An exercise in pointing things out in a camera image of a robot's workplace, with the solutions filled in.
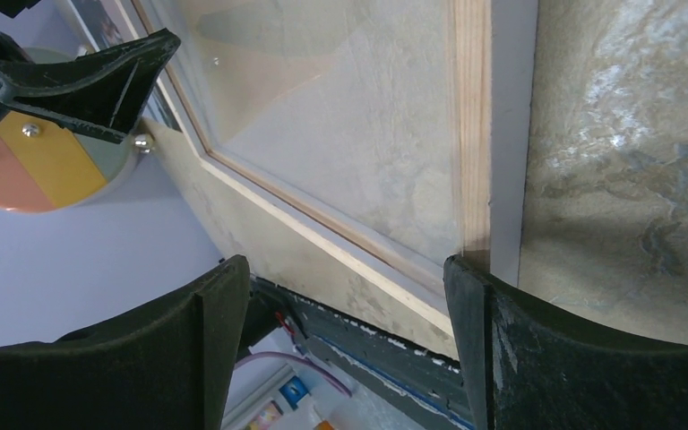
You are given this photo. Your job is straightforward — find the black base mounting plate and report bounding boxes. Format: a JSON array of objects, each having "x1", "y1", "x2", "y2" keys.
[{"x1": 242, "y1": 277, "x2": 474, "y2": 429}]

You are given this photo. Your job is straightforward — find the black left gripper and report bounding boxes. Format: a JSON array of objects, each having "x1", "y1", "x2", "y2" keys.
[{"x1": 0, "y1": 30, "x2": 180, "y2": 144}]

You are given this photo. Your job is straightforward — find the aluminium extrusion rail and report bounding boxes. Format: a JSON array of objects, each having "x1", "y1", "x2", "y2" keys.
[{"x1": 221, "y1": 362, "x2": 295, "y2": 429}]

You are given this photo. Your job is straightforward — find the wooden picture frame with glass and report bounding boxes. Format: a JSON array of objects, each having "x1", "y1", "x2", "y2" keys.
[{"x1": 110, "y1": 1, "x2": 538, "y2": 331}]

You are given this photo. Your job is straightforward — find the white cylinder with orange lid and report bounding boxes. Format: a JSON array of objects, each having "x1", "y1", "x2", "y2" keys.
[{"x1": 0, "y1": 47, "x2": 157, "y2": 215}]

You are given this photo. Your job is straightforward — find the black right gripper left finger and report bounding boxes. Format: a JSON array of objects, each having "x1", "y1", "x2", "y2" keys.
[{"x1": 0, "y1": 255, "x2": 250, "y2": 429}]

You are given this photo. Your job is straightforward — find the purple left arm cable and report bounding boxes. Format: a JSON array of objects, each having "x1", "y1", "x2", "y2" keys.
[{"x1": 234, "y1": 351, "x2": 354, "y2": 399}]

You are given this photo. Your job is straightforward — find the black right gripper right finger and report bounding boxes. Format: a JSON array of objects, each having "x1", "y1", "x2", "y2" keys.
[{"x1": 443, "y1": 255, "x2": 688, "y2": 429}]

